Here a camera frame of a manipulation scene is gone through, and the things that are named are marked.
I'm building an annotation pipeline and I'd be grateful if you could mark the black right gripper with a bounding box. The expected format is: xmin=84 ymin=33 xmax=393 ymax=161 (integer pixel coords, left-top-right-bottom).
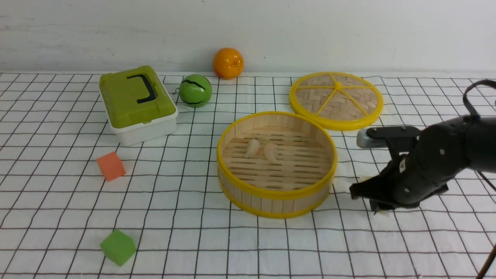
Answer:
xmin=350 ymin=118 xmax=469 ymax=214

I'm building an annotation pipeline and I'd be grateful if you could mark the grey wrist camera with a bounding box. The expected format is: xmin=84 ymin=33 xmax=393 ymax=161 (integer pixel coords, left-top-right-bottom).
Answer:
xmin=356 ymin=126 xmax=421 ymax=153

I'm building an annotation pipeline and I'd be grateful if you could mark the white grid tablecloth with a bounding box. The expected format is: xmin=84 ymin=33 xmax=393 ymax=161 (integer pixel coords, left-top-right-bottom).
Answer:
xmin=0 ymin=71 xmax=495 ymax=279

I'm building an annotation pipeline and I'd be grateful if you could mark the green foam cube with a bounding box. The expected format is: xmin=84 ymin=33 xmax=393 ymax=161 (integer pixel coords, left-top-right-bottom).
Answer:
xmin=100 ymin=229 xmax=137 ymax=267

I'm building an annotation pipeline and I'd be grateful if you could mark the green striped ball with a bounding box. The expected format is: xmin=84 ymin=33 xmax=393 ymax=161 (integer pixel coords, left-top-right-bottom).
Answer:
xmin=179 ymin=74 xmax=212 ymax=107

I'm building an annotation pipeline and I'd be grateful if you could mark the bamboo steamer lid yellow rim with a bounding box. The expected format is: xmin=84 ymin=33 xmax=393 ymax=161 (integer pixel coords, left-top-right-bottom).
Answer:
xmin=289 ymin=71 xmax=384 ymax=131

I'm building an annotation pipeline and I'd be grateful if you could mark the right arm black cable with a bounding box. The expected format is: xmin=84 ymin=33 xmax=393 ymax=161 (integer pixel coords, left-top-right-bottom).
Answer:
xmin=463 ymin=79 xmax=496 ymax=279

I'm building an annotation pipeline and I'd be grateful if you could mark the orange fruit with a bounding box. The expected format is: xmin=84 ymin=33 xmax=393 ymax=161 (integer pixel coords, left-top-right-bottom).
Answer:
xmin=213 ymin=48 xmax=245 ymax=80

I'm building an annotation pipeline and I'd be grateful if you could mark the pink dumpling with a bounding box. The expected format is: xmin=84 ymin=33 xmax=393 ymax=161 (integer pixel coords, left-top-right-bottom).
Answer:
xmin=245 ymin=138 xmax=260 ymax=158
xmin=264 ymin=143 xmax=278 ymax=164

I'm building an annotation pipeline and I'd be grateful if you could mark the green lid white storage box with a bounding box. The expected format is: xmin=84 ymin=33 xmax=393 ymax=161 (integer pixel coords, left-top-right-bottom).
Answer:
xmin=99 ymin=65 xmax=178 ymax=146

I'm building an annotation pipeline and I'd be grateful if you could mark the bamboo steamer tray yellow rim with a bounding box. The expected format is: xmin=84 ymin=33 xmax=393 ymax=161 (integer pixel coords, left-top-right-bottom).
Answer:
xmin=216 ymin=111 xmax=337 ymax=219

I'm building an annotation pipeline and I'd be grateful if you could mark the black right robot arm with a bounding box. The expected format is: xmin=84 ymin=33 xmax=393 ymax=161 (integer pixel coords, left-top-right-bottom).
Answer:
xmin=350 ymin=116 xmax=496 ymax=212

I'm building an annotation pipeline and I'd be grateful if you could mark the orange foam cube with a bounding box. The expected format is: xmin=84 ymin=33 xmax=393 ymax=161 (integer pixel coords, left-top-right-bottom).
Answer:
xmin=97 ymin=152 xmax=126 ymax=181

